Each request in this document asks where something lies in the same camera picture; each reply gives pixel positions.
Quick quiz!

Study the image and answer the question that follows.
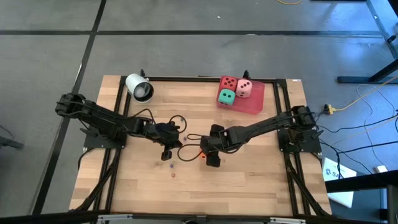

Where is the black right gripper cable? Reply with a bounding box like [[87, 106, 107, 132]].
[[177, 133, 206, 162]]

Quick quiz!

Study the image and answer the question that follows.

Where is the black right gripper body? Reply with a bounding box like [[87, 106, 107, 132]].
[[200, 123, 237, 168]]

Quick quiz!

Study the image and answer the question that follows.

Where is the white cylindrical cup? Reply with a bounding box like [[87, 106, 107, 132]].
[[125, 73, 154, 104]]

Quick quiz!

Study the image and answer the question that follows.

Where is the black angled metal beam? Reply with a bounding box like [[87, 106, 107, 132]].
[[325, 169, 398, 224]]

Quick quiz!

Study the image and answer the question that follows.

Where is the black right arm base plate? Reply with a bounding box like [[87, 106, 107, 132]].
[[277, 128, 322, 153]]

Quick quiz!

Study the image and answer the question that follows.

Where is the white printed cardboard box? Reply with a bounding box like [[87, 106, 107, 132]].
[[322, 157, 358, 208]]

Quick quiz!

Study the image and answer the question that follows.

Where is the pink translucent plastic bin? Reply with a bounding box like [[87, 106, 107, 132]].
[[216, 76, 266, 115]]

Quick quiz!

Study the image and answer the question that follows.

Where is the black aluminium table frame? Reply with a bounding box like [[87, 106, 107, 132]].
[[73, 68, 332, 217]]

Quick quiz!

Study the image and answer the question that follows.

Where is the long yellow extension cable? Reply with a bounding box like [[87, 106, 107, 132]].
[[335, 74, 398, 111]]

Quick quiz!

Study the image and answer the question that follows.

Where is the black floor cable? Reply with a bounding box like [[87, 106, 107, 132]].
[[317, 114, 398, 130], [337, 140, 398, 155]]

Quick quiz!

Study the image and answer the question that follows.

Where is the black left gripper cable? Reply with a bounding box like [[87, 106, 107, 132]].
[[133, 108, 188, 135]]

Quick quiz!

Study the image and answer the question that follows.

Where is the large pink foam die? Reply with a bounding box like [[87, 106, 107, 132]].
[[235, 78, 253, 98]]

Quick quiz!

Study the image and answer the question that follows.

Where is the white floor cable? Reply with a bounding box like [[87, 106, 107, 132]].
[[356, 83, 398, 169]]

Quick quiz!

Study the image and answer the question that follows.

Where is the large teal foam die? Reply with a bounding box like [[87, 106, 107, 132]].
[[217, 88, 236, 106]]

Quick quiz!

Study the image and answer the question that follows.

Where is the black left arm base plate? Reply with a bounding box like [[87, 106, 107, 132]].
[[83, 124, 127, 149]]

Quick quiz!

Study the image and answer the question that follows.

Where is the black desk leg frame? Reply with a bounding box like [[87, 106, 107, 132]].
[[337, 0, 398, 84]]

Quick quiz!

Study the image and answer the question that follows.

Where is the black floor stand foot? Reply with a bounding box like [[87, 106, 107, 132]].
[[0, 136, 24, 149]]

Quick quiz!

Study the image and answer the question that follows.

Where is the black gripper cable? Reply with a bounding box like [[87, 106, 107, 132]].
[[177, 133, 206, 162], [133, 108, 188, 135]]

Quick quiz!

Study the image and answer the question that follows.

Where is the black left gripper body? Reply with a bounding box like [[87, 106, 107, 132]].
[[146, 121, 184, 162]]

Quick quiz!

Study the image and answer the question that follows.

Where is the black rig beam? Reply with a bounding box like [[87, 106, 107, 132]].
[[0, 210, 398, 224]]

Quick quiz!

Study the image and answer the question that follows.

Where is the large red foam die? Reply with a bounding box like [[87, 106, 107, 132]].
[[219, 76, 239, 92]]

